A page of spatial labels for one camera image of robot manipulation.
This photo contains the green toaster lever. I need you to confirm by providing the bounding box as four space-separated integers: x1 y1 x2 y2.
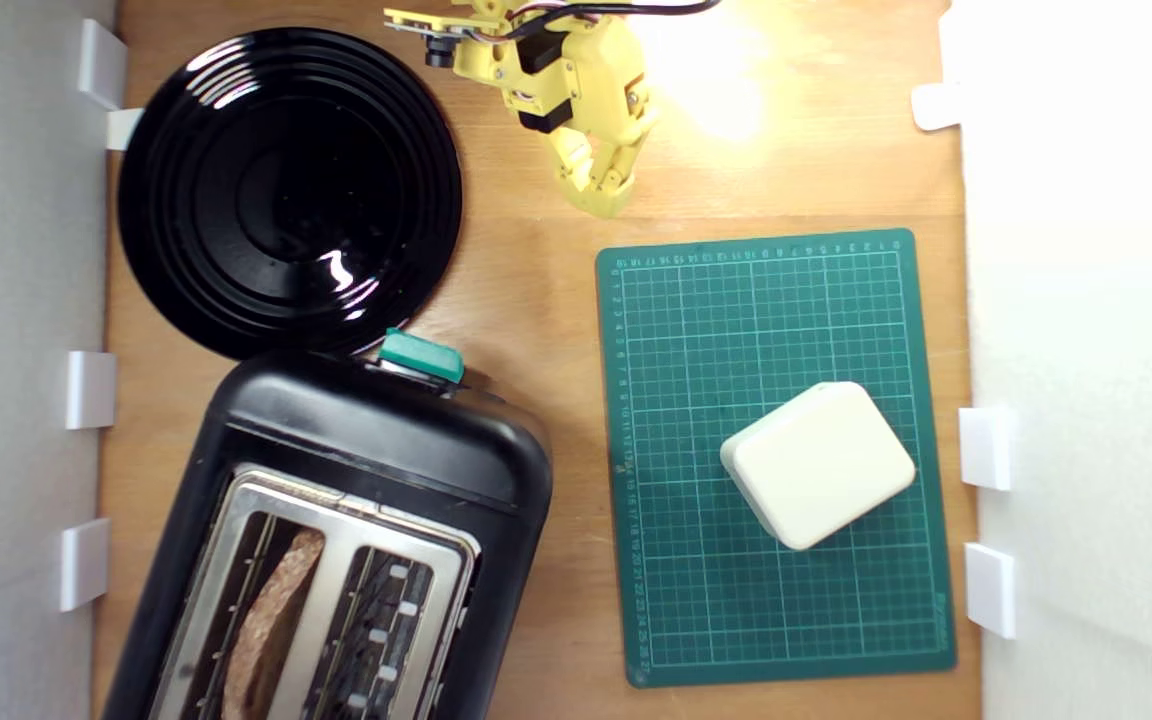
379 328 465 386

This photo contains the black two-slot toaster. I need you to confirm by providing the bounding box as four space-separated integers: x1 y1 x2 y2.
101 350 554 720

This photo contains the green cutting mat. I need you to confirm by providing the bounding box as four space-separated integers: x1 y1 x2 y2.
594 228 959 689

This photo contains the black round plate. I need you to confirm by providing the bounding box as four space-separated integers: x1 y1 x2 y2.
118 27 464 361

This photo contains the white rounded block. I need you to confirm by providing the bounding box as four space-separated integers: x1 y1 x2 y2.
719 380 917 552

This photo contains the brown bread slice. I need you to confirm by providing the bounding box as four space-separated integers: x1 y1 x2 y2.
223 528 327 720

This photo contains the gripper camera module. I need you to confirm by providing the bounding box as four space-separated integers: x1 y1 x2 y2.
383 6 469 69

